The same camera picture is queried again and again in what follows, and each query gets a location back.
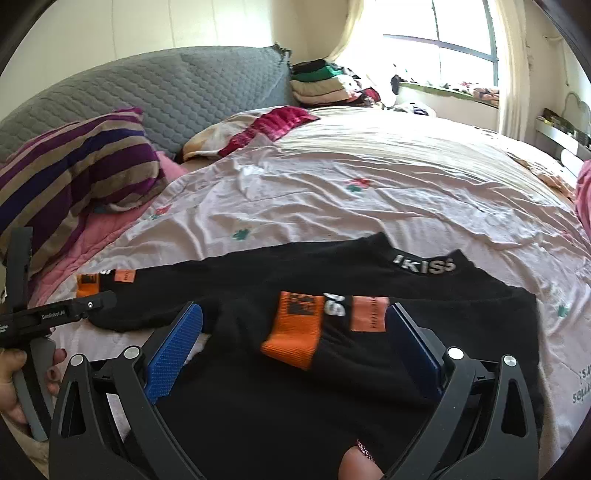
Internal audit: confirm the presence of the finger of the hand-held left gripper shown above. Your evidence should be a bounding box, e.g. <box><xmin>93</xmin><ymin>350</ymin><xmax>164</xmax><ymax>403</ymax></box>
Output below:
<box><xmin>69</xmin><ymin>292</ymin><xmax>117</xmax><ymax>324</ymax></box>

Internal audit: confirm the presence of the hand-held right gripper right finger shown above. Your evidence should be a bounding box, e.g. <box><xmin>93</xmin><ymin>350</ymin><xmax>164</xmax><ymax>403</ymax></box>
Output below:
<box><xmin>384</xmin><ymin>302</ymin><xmax>541</xmax><ymax>480</ymax></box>

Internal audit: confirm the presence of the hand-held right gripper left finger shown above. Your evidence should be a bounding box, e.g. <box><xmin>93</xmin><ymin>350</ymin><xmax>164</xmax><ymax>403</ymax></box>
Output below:
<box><xmin>48</xmin><ymin>301</ymin><xmax>206</xmax><ymax>480</ymax></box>

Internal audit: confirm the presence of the black top with orange cuffs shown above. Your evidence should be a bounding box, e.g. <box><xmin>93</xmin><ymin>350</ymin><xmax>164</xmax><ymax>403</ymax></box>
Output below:
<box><xmin>76</xmin><ymin>232</ymin><xmax>546</xmax><ymax>480</ymax></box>

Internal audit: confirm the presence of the stack of folded clothes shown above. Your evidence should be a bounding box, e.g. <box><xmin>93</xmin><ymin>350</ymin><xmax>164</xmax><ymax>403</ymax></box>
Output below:
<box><xmin>290</xmin><ymin>59</ymin><xmax>366</xmax><ymax>107</ymax></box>

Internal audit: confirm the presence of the person's left hand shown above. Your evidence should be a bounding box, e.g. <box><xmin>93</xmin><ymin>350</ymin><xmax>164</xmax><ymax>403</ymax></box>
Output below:
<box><xmin>0</xmin><ymin>348</ymin><xmax>68</xmax><ymax>426</ymax></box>

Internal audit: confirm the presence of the person's right hand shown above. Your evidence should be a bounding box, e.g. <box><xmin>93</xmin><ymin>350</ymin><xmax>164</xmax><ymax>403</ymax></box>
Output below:
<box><xmin>338</xmin><ymin>440</ymin><xmax>385</xmax><ymax>480</ymax></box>

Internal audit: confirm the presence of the purple and beige striped pillow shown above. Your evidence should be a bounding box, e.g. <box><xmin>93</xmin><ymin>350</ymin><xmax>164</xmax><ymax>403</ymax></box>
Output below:
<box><xmin>0</xmin><ymin>107</ymin><xmax>168</xmax><ymax>278</ymax></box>

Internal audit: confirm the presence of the pale pink printed bed sheet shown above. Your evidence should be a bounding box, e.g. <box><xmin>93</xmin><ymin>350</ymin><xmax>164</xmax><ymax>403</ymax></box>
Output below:
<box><xmin>28</xmin><ymin>104</ymin><xmax>591</xmax><ymax>462</ymax></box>

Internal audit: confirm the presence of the cream and red blanket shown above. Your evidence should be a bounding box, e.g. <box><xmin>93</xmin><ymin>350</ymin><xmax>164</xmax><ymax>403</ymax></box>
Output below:
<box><xmin>182</xmin><ymin>105</ymin><xmax>321</xmax><ymax>161</ymax></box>

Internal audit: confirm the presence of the peach floral sheet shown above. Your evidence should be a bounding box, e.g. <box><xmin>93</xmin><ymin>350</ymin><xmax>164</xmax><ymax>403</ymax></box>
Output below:
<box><xmin>508</xmin><ymin>151</ymin><xmax>579</xmax><ymax>195</ymax></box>

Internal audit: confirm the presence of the grey quilted headboard cover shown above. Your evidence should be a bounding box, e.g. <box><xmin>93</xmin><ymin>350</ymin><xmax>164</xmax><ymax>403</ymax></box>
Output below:
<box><xmin>0</xmin><ymin>44</ymin><xmax>296</xmax><ymax>163</ymax></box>

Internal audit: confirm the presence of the pink cloth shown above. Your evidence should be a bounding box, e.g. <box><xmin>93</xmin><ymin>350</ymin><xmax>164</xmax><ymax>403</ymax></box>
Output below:
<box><xmin>574</xmin><ymin>159</ymin><xmax>591</xmax><ymax>219</ymax></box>

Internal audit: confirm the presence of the black and white cloth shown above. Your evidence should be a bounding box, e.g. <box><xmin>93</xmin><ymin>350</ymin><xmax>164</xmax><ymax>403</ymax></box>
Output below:
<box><xmin>396</xmin><ymin>102</ymin><xmax>438</xmax><ymax>117</ymax></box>

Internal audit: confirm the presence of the white side shelf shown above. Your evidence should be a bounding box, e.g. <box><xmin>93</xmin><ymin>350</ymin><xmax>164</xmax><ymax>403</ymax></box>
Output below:
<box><xmin>534</xmin><ymin>91</ymin><xmax>591</xmax><ymax>161</ymax></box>

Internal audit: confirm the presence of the colourful clutter on windowsill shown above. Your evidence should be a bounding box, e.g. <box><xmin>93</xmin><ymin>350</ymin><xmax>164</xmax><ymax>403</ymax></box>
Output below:
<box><xmin>392</xmin><ymin>73</ymin><xmax>502</xmax><ymax>109</ymax></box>

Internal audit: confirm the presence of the white curtain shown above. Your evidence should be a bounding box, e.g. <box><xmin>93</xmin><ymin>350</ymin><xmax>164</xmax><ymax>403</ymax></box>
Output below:
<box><xmin>495</xmin><ymin>0</ymin><xmax>557</xmax><ymax>139</ymax></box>

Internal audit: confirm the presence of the window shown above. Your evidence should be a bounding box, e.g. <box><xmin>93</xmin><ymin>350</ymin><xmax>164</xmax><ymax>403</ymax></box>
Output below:
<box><xmin>382</xmin><ymin>0</ymin><xmax>502</xmax><ymax>89</ymax></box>

